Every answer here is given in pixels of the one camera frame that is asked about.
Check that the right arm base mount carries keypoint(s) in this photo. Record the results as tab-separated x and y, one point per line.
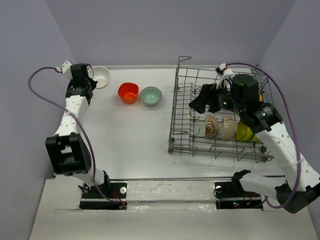
231	196

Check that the pale green ceramic bowl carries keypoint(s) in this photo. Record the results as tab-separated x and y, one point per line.
151	95

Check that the orange square bowl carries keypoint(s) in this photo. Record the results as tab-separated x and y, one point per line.
128	93

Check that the grey wire dish rack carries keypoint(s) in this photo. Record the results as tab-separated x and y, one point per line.
187	127

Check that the small white bowl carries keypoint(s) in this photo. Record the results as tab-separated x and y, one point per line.
101	75

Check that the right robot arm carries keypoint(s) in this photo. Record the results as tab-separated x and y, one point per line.
301	185

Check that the beige painted ceramic bowl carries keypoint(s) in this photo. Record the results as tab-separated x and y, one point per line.
211	126

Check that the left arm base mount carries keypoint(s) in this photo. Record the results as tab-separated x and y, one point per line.
114	198

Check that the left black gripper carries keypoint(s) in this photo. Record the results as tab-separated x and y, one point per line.
93	84

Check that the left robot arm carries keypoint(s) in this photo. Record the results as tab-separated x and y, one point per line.
69	154

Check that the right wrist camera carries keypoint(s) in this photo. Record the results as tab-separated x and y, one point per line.
225	75

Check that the lime green bowl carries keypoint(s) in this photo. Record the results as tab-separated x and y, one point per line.
255	139
244	133

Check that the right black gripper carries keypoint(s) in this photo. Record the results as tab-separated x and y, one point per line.
207	96

